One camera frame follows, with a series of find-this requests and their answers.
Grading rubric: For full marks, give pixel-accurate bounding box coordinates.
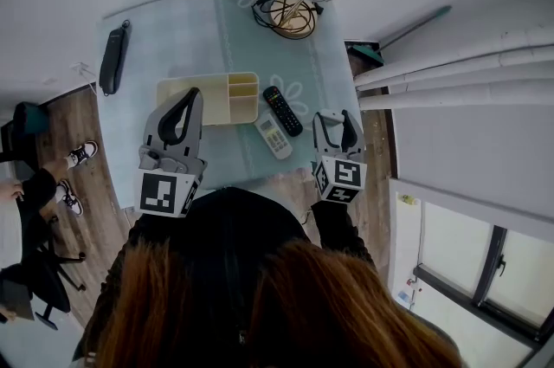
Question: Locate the small white plastic object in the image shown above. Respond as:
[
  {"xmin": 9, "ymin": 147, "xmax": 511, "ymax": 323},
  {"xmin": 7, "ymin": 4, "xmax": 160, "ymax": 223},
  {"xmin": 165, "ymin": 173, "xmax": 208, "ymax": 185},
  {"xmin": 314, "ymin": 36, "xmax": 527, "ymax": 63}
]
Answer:
[{"xmin": 319, "ymin": 108, "xmax": 348, "ymax": 126}]

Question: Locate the black zip pouch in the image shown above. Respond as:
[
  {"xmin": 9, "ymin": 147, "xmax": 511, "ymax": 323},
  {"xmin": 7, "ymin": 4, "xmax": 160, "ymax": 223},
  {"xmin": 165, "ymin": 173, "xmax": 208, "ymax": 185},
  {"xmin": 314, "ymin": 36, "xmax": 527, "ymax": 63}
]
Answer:
[{"xmin": 98, "ymin": 19, "xmax": 132, "ymax": 98}]

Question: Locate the cream plastic organizer box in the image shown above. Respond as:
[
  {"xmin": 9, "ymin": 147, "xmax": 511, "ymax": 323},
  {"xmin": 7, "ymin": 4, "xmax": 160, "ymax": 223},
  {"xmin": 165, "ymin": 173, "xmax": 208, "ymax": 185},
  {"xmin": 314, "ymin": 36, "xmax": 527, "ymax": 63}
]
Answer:
[{"xmin": 156, "ymin": 71, "xmax": 260, "ymax": 127}]

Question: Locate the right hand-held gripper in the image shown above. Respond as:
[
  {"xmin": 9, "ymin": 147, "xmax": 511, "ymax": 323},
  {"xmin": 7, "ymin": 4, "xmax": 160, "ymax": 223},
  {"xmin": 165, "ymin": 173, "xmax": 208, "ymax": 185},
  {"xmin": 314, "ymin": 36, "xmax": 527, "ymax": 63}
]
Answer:
[{"xmin": 312, "ymin": 109, "xmax": 369, "ymax": 205}]

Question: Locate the white remote control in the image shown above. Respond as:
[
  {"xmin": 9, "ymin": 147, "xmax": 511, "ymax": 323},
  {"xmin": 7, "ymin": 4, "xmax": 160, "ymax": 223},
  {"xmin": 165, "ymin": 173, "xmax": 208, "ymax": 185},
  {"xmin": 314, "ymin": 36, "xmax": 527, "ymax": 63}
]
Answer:
[{"xmin": 254, "ymin": 113, "xmax": 294, "ymax": 161}]

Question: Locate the person's black knit sweater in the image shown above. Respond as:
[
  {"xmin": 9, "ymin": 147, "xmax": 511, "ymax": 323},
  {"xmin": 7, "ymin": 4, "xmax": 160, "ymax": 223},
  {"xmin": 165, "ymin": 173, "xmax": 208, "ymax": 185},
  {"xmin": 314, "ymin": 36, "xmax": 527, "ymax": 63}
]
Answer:
[{"xmin": 72, "ymin": 185, "xmax": 380, "ymax": 363}]

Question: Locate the person's left forearm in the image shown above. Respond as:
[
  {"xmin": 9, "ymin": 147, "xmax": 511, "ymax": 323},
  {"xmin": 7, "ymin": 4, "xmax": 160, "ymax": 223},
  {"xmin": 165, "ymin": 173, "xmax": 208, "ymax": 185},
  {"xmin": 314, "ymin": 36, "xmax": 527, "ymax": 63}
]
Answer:
[{"xmin": 127, "ymin": 210, "xmax": 194, "ymax": 249}]

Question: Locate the green broom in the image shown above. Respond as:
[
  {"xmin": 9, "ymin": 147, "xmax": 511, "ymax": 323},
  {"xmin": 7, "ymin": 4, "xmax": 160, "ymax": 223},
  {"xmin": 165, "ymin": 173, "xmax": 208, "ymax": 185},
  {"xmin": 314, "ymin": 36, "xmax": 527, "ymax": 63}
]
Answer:
[{"xmin": 349, "ymin": 4, "xmax": 453, "ymax": 66}]

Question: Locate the person's right forearm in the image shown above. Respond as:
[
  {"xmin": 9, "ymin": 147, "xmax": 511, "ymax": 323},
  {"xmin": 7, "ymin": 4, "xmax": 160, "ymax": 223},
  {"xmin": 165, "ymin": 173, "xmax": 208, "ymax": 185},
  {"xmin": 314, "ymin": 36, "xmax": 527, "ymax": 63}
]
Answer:
[{"xmin": 310, "ymin": 197, "xmax": 378, "ymax": 268}]

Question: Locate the black remote control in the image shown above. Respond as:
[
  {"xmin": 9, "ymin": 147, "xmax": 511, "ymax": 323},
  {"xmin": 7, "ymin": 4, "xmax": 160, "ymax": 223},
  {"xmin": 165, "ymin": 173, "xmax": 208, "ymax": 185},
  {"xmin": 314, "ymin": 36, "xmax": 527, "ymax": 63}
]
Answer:
[{"xmin": 262, "ymin": 85, "xmax": 305, "ymax": 138}]

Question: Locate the black office chair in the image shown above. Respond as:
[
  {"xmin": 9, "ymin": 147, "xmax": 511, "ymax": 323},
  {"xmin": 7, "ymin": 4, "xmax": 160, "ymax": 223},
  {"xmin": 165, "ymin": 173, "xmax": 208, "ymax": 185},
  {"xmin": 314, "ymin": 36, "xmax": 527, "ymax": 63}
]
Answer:
[{"xmin": 0, "ymin": 215, "xmax": 87, "ymax": 332}]

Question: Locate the white curtain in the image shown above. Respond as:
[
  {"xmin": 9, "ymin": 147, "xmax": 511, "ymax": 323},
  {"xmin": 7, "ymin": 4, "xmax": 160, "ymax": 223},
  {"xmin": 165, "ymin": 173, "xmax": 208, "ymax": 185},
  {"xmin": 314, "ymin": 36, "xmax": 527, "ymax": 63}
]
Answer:
[{"xmin": 353, "ymin": 27, "xmax": 554, "ymax": 112}]

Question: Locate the black lamp cable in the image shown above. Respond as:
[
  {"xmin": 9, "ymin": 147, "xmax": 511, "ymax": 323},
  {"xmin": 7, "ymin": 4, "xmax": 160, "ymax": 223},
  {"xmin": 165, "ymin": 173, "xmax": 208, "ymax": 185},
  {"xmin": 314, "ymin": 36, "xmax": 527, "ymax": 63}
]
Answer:
[{"xmin": 251, "ymin": 0, "xmax": 325, "ymax": 40}]

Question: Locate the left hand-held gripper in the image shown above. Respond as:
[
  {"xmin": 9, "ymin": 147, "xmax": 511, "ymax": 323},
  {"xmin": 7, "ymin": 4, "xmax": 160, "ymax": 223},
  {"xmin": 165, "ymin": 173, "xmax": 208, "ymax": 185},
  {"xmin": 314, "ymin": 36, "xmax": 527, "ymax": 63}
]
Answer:
[{"xmin": 133, "ymin": 87, "xmax": 208, "ymax": 219}]

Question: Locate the teal floral tablecloth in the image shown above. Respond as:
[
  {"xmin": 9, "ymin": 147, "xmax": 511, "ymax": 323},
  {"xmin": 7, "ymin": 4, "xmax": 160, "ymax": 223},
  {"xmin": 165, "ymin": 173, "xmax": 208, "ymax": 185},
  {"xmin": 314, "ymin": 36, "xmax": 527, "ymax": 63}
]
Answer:
[{"xmin": 94, "ymin": 0, "xmax": 363, "ymax": 210}]

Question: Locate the black window frame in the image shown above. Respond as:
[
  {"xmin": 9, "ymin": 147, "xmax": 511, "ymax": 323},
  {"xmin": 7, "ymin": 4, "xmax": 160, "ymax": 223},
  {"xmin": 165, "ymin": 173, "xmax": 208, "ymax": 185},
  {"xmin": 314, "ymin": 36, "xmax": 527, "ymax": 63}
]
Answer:
[{"xmin": 412, "ymin": 223, "xmax": 554, "ymax": 350}]

